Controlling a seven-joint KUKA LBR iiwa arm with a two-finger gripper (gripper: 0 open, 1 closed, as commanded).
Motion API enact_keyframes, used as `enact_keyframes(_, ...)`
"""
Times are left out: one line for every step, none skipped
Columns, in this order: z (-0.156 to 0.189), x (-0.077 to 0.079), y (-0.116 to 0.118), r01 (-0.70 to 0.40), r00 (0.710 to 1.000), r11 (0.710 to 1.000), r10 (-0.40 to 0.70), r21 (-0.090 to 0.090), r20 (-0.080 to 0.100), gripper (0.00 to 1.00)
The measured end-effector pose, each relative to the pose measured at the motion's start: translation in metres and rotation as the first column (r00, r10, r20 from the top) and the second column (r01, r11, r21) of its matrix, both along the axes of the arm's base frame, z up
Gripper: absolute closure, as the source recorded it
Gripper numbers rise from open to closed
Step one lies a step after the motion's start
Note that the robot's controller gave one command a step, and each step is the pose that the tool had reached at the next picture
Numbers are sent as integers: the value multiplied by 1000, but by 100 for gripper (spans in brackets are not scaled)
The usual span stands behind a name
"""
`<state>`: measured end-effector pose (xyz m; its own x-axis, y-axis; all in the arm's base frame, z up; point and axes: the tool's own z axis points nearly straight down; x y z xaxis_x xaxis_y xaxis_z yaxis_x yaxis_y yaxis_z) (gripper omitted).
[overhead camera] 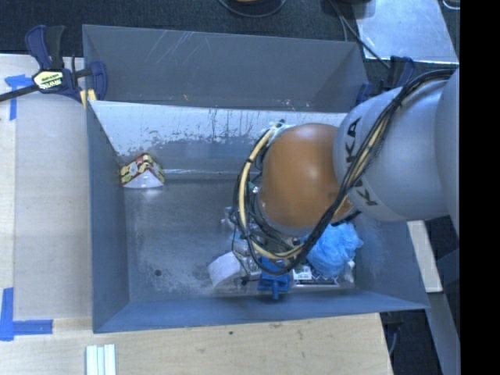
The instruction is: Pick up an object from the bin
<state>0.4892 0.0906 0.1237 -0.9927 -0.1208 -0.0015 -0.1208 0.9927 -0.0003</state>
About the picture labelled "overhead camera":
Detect blue crumpled plastic bag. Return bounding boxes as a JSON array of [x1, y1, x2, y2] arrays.
[[305, 223, 365, 279]]

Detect pale wood board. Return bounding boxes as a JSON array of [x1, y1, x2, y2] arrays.
[[13, 94, 94, 322]]

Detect black packet with white print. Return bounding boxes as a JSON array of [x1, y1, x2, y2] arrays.
[[291, 262, 357, 289]]

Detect blue plastic toy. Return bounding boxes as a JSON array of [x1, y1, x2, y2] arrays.
[[257, 258, 293, 301]]

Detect grey metal bin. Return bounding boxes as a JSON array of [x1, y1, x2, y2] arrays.
[[81, 24, 431, 334]]

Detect red and yellow patterned box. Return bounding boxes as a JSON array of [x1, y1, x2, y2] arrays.
[[120, 152, 166, 189]]

